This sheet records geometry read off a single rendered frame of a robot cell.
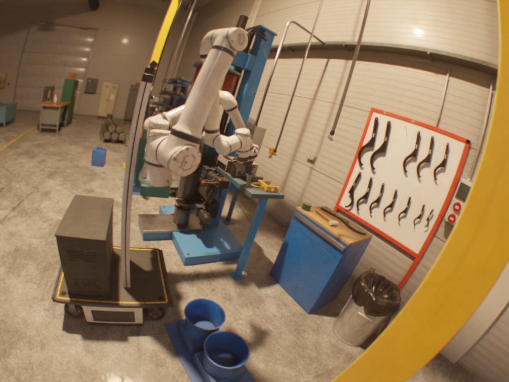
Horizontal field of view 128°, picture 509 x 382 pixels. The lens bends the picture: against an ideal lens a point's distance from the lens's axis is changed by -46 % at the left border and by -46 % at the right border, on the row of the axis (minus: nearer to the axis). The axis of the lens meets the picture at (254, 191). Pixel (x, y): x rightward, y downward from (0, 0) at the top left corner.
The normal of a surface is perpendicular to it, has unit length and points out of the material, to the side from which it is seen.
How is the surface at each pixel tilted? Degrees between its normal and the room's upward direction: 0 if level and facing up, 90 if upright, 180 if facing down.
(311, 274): 90
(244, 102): 90
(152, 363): 0
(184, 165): 100
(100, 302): 0
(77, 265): 90
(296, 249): 90
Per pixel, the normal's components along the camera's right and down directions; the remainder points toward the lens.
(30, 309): 0.29, -0.91
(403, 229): -0.79, -0.04
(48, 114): 0.55, 0.41
